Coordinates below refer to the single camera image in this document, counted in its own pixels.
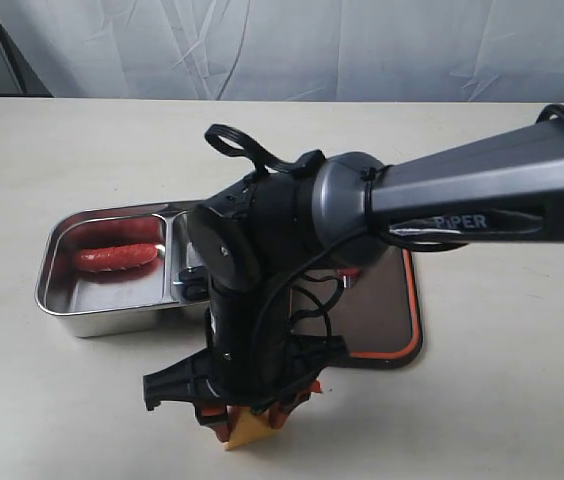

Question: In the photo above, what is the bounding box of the red toy sausage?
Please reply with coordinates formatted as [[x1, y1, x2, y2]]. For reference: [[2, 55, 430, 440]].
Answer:
[[72, 243, 158, 273]]

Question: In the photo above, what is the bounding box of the yellow toy cheese wedge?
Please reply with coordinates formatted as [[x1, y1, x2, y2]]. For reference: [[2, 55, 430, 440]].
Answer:
[[224, 407, 279, 451]]

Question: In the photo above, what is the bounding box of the grey wrinkled backdrop curtain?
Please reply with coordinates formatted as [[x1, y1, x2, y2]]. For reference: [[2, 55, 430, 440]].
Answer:
[[0, 1, 564, 102]]

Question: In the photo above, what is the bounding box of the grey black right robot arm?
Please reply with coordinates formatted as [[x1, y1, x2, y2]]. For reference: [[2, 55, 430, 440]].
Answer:
[[143, 104, 564, 442]]

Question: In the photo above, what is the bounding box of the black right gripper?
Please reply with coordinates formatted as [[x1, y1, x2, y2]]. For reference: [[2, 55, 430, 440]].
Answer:
[[143, 278, 348, 443]]

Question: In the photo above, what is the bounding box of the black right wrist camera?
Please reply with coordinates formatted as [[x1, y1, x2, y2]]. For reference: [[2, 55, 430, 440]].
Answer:
[[171, 266, 209, 304]]

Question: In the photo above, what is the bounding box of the transparent dark lunch box lid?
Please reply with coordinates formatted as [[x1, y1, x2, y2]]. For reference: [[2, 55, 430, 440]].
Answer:
[[296, 248, 424, 370]]

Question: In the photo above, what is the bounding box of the stainless steel lunch box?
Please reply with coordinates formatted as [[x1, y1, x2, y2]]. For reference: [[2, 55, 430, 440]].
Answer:
[[35, 201, 208, 338]]

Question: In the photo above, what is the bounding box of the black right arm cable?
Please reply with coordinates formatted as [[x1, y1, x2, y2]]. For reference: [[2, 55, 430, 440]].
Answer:
[[203, 103, 564, 416]]

